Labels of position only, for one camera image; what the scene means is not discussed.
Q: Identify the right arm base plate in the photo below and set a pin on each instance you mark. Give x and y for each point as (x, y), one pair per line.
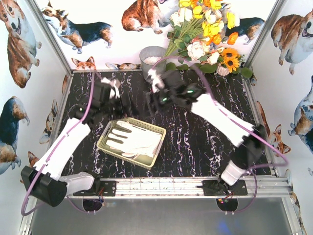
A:
(219, 188)

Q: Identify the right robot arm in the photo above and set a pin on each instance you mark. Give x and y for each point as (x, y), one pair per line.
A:
(247, 138)

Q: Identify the yellow-green storage basket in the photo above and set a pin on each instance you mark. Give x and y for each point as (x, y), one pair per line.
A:
(139, 160)

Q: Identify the artificial flower bouquet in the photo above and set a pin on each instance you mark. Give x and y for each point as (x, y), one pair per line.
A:
(205, 31)

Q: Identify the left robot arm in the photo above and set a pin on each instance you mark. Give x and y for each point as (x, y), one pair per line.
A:
(44, 179)

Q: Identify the grey bucket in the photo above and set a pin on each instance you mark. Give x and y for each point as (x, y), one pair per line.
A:
(149, 56)

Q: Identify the white ribbed flower pot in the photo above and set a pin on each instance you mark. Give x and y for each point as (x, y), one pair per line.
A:
(222, 71)

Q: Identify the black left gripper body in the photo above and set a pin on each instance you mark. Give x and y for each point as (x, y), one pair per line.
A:
(120, 104)

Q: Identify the work glove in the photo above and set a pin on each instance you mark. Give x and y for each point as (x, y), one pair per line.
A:
(133, 140)

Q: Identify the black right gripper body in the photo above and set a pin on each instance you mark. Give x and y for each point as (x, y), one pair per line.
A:
(151, 102)

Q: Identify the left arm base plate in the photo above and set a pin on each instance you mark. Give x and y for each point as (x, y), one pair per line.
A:
(107, 189)

